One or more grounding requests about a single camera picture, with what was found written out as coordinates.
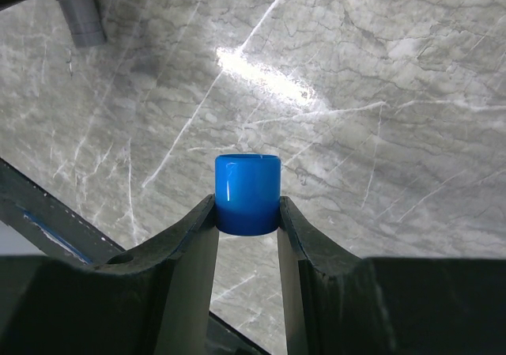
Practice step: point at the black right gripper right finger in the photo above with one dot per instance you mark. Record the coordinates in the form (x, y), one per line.
(337, 303)

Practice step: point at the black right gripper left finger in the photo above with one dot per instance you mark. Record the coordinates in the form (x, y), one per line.
(151, 299)

